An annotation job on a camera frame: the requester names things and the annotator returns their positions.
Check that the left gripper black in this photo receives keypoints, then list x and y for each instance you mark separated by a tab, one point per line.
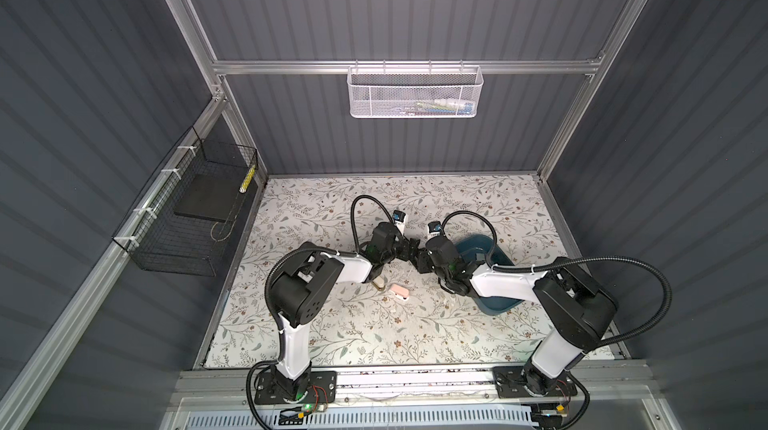
404	251

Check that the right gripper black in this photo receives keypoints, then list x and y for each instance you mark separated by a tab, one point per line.
426	252

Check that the teal plastic tray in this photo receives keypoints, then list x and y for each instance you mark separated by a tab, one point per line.
491	295

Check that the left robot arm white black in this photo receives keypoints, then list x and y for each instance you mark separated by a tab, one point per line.
299	285

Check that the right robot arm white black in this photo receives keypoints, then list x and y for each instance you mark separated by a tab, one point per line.
580	310

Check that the floral patterned table mat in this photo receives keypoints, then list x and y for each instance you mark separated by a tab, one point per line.
359	325

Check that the pens in white basket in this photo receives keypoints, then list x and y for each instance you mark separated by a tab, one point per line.
441	107

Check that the yellow marker pen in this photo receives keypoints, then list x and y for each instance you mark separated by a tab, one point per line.
243	188

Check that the black foam pad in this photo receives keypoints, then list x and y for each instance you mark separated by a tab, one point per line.
210	198

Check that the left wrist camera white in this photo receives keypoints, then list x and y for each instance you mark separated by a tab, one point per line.
400	220

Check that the white wire mesh basket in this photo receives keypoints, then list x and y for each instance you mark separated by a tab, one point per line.
381	91

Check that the black wire basket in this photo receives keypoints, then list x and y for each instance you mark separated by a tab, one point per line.
157	240

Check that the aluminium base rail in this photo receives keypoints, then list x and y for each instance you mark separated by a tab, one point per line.
604	379

